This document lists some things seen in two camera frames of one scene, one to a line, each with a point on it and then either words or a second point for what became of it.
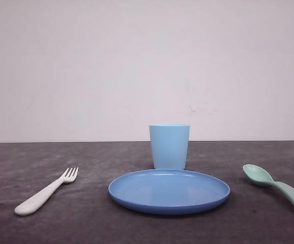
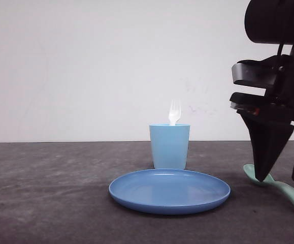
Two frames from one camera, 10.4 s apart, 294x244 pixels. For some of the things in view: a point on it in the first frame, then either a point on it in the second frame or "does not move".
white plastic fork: [34, 202] → [174, 115]
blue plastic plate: [168, 192] does not move
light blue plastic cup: [169, 143] does not move
